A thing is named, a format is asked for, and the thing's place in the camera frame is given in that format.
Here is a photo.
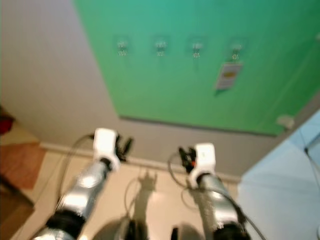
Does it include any clear adhesive metal hook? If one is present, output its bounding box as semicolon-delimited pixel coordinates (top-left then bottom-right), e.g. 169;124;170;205
190;37;205;60
115;37;130;58
153;35;169;58
229;39;245;63

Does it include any beige baseboard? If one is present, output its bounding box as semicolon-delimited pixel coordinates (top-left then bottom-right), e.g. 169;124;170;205
39;142;242;182

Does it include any white paper tag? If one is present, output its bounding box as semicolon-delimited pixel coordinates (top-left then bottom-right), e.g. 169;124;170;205
214;61;244;91

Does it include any brown wooden furniture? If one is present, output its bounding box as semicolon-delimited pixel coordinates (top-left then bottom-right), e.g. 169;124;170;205
0;105;47;240

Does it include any red cloth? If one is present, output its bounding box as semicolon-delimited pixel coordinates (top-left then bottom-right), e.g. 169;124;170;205
0;117;14;135

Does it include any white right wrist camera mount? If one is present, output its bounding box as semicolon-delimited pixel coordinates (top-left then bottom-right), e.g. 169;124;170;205
193;142;217;176

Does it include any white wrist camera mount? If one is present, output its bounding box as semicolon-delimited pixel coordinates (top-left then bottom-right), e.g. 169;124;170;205
193;142;217;176
93;127;121;171

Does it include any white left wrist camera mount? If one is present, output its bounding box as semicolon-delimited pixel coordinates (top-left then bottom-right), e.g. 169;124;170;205
93;127;121;171

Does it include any green wall board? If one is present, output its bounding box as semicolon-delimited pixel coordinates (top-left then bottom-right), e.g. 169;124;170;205
73;0;320;137

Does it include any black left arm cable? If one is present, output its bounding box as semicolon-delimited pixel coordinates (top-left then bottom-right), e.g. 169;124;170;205
58;133;97;201

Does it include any white wall outlet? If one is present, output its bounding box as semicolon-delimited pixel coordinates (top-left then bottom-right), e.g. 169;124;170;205
276;114;296;131

